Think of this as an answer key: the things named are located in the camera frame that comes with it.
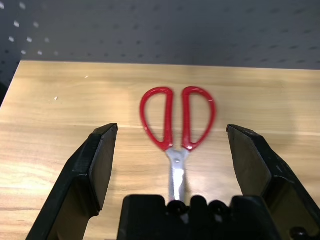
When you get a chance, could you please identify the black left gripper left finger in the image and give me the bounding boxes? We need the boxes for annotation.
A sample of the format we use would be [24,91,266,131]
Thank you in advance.
[26,122,119,240]

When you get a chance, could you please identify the grey metal pegboard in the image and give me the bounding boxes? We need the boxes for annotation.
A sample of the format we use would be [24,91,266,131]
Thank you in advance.
[0,0,320,72]

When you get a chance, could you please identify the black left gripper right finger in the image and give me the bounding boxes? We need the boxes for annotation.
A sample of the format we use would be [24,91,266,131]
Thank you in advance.
[226,124,320,240]

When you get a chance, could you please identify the red handled scissors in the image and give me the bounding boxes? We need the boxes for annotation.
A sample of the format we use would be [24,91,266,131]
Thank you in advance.
[139,86,217,202]

